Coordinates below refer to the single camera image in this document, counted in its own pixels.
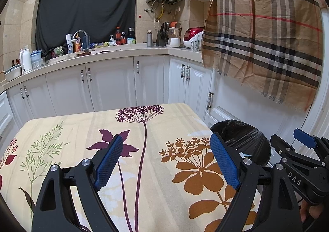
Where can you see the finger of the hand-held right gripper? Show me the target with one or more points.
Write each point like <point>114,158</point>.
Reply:
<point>282,147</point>
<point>304,138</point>

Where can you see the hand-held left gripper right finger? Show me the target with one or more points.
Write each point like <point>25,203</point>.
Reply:
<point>226,162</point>

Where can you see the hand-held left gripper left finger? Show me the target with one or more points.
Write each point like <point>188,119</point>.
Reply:
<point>108,162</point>

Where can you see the black trash bin with bag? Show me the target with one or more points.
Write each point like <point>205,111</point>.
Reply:
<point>244,136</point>

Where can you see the person's right hand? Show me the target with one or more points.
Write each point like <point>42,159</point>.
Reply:
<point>307,212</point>

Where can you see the floral beige tablecloth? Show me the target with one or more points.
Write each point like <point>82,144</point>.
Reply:
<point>154,131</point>

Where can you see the white base cabinets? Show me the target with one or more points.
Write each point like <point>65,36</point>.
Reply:
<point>110,85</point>

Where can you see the beige plaid cloth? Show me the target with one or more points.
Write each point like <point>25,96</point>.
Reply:
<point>257,41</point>

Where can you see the brown cutting board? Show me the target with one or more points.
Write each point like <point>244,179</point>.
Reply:
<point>84,54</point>

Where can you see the yellow-green sponge packet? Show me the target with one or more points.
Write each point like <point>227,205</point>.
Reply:
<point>101,45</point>

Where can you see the clear drinking glass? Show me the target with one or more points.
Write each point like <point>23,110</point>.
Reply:
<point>43,62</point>

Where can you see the white and blue bottle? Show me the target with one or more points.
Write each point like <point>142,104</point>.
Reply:
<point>70,48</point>

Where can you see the orange dish soap bottle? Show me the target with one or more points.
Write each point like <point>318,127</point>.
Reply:
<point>78,45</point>

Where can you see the white pump bottle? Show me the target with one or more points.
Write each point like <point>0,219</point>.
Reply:
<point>112,41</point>

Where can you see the white patterned mug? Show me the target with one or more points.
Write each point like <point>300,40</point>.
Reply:
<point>196,43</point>

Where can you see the small red bottle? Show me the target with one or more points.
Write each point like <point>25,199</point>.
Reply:
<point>124,39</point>

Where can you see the tall red sauce bottle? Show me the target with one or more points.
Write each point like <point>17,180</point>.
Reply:
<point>118,37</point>

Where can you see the clear container with blue lid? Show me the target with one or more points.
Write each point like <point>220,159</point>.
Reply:
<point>36,58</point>

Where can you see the dark bottle with green label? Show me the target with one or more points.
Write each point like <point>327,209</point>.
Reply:
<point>131,36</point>

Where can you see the white faucet filter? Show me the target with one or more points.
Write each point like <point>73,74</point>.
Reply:
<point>69,38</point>

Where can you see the pot with glass lid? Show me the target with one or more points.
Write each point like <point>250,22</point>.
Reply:
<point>12,73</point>

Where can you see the steel thermos bottle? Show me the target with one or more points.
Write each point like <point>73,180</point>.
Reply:
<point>149,39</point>

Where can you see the white electric kettle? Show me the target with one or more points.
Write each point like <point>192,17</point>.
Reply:
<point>25,61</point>

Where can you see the red and white rice cooker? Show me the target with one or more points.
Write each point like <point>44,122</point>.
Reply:
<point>191,35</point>

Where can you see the white blender jug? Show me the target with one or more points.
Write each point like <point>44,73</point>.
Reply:
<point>173,40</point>

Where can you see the chrome kitchen faucet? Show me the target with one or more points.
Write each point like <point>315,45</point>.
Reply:
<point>81,31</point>

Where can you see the black knife block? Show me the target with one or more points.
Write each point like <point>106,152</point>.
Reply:
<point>161,37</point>

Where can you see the orange utensil basket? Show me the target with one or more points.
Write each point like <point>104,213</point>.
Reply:
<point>175,24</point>

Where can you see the black curtain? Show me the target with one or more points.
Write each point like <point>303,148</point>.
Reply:
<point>90,8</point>

